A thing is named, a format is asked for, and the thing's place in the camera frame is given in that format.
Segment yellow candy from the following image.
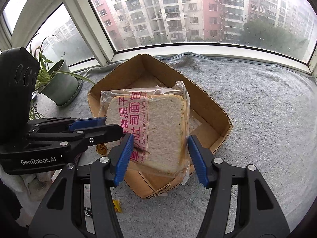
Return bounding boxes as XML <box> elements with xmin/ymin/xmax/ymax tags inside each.
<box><xmin>112</xmin><ymin>200</ymin><xmax>122</xmax><ymax>213</ymax></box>

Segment packaged toast bread loaf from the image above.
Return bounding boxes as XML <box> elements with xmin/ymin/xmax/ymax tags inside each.
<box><xmin>98</xmin><ymin>81</ymin><xmax>190</xmax><ymax>178</ymax></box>

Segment green plant pot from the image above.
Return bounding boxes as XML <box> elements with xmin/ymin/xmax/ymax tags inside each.
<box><xmin>39</xmin><ymin>60</ymin><xmax>77</xmax><ymax>104</ymax></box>

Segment green pot saucer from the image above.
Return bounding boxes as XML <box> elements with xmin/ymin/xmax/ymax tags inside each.
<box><xmin>56</xmin><ymin>78</ymin><xmax>83</xmax><ymax>107</ymax></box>

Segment spider plant leaves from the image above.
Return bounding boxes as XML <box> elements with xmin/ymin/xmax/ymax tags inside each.
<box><xmin>28</xmin><ymin>33</ymin><xmax>96</xmax><ymax>121</ymax></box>

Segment brown cardboard box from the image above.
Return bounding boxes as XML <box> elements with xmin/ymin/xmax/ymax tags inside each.
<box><xmin>88</xmin><ymin>54</ymin><xmax>232</xmax><ymax>199</ymax></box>

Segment white window frame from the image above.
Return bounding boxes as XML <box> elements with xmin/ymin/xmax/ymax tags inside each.
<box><xmin>1</xmin><ymin>0</ymin><xmax>316</xmax><ymax>75</ymax></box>

